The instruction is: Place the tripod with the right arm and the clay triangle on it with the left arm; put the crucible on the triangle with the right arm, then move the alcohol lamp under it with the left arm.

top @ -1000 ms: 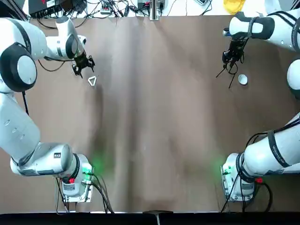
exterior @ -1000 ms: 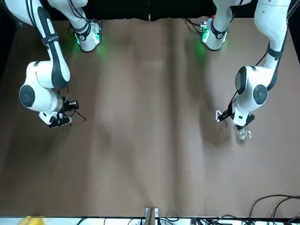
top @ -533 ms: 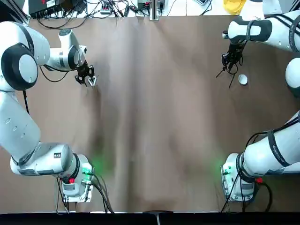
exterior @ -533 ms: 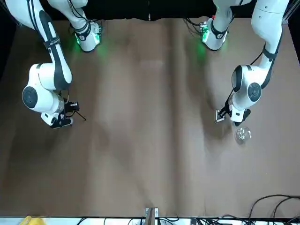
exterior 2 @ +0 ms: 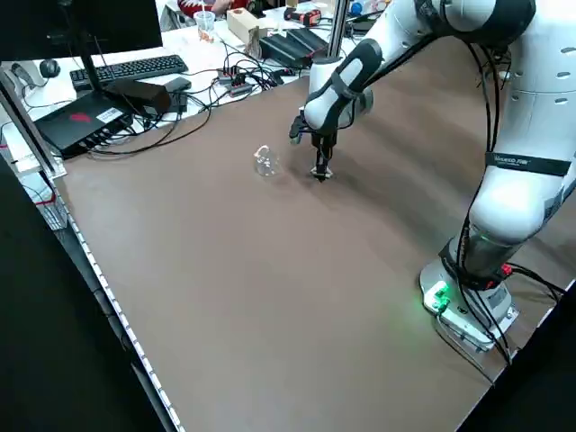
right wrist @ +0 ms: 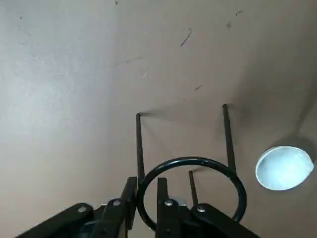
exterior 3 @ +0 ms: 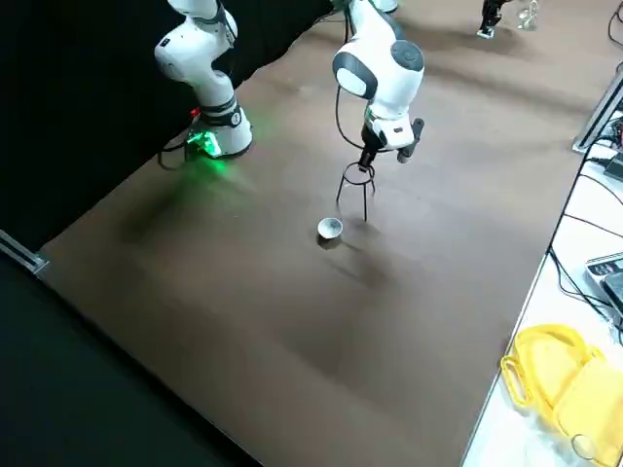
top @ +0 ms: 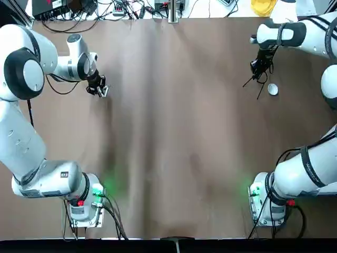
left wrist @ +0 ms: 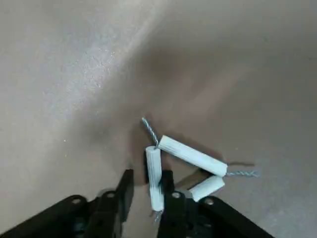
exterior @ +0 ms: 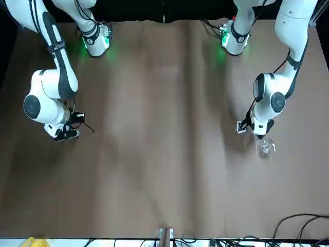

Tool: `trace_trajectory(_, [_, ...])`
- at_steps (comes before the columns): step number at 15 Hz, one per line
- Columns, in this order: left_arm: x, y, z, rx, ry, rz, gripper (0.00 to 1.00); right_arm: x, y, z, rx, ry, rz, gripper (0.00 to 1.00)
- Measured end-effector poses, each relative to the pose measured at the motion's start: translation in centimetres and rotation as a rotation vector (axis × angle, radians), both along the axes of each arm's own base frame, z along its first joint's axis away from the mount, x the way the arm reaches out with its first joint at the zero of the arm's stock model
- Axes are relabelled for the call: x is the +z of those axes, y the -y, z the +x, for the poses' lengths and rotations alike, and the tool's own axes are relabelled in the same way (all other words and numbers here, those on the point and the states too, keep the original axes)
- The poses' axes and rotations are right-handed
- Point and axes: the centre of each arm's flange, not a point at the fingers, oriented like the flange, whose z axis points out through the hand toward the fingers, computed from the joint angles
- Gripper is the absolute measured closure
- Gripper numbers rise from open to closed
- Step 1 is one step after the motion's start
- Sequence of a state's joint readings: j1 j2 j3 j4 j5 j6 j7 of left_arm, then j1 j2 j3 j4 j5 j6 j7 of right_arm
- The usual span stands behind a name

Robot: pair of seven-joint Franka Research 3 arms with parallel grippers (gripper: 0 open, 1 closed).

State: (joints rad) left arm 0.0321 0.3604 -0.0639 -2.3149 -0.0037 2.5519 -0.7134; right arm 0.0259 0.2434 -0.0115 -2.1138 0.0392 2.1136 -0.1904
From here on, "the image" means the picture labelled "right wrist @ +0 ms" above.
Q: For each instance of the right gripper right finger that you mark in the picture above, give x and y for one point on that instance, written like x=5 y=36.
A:
x=171 y=218

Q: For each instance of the black metal tripod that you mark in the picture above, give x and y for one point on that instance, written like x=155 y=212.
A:
x=229 y=136

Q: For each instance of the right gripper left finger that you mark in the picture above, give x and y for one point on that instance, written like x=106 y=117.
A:
x=114 y=215

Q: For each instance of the white porcelain crucible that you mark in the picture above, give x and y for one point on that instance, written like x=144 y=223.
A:
x=282 y=168

